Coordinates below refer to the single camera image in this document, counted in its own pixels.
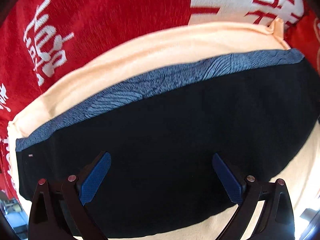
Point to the cream towel mat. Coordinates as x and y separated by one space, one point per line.
167 48

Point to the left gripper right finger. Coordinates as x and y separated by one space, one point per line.
276 219

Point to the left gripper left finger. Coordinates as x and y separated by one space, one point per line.
47 221

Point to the red wedding sofa cover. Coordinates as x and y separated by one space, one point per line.
43 40

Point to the black pants with blue trim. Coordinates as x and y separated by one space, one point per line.
162 129

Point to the red embroidered cushion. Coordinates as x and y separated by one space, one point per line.
304 36

